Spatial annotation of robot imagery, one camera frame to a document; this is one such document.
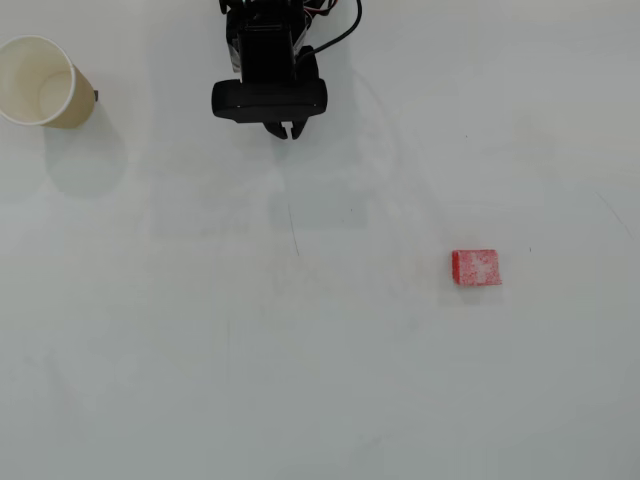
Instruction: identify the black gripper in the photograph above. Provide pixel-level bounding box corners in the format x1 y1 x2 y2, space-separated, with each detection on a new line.
226 8 322 142

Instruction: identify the red foam cube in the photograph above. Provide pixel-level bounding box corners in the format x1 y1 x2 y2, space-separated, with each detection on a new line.
451 248 503 288

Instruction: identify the cream paper cup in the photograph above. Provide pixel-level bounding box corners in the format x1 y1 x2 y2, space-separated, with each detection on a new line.
0 34 96 130

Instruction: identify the black wrist webcam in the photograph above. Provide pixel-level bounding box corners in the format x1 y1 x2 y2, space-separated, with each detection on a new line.
210 77 329 125

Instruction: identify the black cable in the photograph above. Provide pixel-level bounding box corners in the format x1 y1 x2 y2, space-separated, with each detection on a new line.
297 0 364 64

